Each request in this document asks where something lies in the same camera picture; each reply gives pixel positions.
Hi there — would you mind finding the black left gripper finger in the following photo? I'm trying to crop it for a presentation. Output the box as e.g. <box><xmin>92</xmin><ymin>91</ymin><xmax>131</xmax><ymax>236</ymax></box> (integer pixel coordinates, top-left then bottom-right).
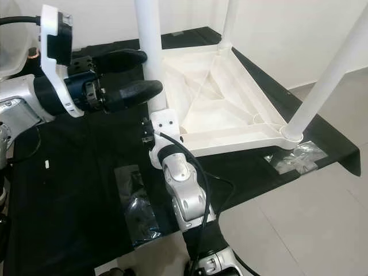
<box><xmin>106</xmin><ymin>79</ymin><xmax>164</xmax><ymax>113</ymax></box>
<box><xmin>95</xmin><ymin>49</ymin><xmax>148</xmax><ymax>74</ymax></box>

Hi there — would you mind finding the black table cloth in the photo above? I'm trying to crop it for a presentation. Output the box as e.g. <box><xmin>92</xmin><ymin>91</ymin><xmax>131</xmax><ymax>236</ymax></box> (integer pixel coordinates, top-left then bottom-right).
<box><xmin>0</xmin><ymin>26</ymin><xmax>362</xmax><ymax>276</ymax></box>

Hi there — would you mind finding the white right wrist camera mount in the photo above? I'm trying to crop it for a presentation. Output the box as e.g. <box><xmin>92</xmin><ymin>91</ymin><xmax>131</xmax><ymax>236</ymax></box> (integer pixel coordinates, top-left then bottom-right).
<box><xmin>147</xmin><ymin>110</ymin><xmax>183</xmax><ymax>168</ymax></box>

